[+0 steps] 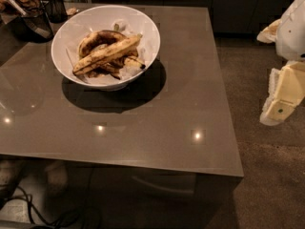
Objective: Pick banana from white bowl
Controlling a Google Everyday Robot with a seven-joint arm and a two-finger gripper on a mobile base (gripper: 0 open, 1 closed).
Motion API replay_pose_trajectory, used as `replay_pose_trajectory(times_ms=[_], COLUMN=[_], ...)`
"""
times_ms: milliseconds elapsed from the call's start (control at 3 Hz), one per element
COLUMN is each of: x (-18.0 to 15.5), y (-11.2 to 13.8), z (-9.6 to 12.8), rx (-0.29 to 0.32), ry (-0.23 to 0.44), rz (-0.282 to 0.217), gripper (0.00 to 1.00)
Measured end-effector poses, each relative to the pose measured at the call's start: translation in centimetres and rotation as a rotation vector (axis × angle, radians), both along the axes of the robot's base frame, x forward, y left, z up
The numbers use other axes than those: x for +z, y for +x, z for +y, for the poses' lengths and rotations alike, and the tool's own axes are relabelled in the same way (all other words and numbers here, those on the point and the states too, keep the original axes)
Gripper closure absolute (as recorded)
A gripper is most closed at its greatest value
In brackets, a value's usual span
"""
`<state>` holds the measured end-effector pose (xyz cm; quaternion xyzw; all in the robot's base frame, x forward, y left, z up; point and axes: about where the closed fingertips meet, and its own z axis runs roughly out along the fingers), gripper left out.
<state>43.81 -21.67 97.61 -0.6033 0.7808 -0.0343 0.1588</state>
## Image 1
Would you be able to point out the curved brown banana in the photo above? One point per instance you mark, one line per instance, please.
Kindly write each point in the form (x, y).
(97, 38)

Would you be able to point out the long spotted top banana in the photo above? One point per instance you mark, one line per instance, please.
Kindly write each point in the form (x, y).
(107, 54)

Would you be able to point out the small banana at bottom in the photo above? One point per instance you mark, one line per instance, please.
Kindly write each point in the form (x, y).
(133, 61)

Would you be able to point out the black mesh pen cup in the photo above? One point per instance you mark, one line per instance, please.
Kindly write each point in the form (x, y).
(38, 26)

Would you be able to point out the white ceramic bowl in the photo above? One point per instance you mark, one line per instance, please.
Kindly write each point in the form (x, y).
(64, 47)

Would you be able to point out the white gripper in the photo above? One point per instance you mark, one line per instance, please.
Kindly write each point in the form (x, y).
(292, 32)

